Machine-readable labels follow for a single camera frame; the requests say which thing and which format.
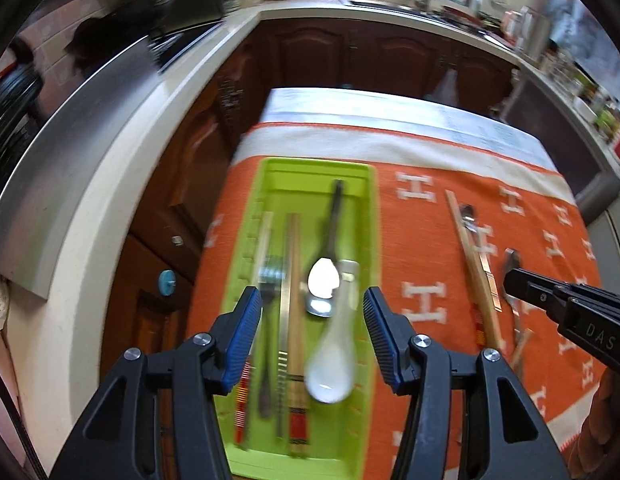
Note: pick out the pale blue tablecloth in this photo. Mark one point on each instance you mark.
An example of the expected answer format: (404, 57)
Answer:
(390, 107)

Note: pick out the grey refrigerator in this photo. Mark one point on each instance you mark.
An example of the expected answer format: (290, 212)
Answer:
(610, 230)

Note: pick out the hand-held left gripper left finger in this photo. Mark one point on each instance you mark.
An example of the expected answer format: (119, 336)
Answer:
(242, 340)

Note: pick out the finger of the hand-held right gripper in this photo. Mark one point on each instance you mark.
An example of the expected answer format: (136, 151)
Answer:
(530, 290)

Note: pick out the orange patterned blanket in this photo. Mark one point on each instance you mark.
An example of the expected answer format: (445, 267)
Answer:
(420, 240)

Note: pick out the steel splash guard panel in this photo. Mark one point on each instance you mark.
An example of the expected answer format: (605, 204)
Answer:
(75, 150)

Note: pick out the steel chopstick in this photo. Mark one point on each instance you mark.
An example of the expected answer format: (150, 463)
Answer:
(281, 360)

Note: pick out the large steel spoon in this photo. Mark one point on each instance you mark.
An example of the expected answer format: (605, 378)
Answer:
(322, 277)

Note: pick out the steel fork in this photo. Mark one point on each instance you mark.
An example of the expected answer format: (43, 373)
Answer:
(271, 276)

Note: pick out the wooden kitchen cabinets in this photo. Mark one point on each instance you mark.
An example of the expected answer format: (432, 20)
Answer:
(365, 55)

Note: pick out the grey steel appliance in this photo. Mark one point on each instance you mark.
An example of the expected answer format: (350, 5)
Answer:
(555, 120)

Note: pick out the hanging plastic bag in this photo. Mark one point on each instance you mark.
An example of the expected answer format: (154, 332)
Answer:
(447, 87)

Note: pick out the black wok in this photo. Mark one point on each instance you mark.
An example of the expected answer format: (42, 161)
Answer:
(97, 40)

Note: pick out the green plastic utensil tray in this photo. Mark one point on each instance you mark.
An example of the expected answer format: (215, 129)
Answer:
(290, 180)

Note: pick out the black electric pressure cooker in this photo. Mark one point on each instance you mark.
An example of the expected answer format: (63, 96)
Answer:
(12, 105)

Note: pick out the white ceramic spoon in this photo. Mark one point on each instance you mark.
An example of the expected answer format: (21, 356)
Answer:
(327, 375)

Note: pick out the person's right hand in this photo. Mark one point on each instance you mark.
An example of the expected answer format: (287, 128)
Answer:
(607, 425)

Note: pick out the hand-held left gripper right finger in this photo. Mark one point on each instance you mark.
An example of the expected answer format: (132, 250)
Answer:
(382, 340)

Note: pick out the blue round cabinet knob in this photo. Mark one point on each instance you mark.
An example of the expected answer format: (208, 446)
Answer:
(166, 282)

